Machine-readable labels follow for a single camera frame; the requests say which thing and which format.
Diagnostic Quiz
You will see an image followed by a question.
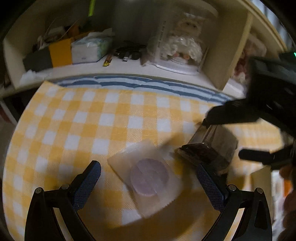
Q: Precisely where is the orange snack packet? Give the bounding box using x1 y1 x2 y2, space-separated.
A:
284 179 293 197

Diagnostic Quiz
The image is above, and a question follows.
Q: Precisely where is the black silver pastry packet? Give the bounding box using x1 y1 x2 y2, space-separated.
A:
177 123 238 176

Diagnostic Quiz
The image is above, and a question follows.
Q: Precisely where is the purple round cake packet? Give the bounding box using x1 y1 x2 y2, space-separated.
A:
107 140 183 218

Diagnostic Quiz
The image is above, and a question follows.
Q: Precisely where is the person right hand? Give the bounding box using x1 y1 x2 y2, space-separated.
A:
277 165 295 240

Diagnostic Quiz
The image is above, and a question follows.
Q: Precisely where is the red doll display case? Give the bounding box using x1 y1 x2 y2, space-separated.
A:
232 34 267 85

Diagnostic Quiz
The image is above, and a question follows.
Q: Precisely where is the white tray box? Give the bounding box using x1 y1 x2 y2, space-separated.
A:
251 166 284 209

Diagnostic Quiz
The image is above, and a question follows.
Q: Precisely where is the wooden shelf unit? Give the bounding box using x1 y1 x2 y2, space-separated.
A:
1 1 287 97

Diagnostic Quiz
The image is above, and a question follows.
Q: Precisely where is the yellow checkered cloth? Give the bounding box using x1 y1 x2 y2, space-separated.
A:
2 80 285 241

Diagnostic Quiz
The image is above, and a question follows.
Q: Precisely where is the white doll display case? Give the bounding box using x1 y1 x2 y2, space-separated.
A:
146 1 219 75

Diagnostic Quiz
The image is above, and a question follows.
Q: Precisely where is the orange black box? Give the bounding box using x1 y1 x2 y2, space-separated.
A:
23 38 73 72

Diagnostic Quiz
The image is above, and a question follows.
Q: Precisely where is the tissue pack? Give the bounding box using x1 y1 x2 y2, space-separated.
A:
71 28 115 64

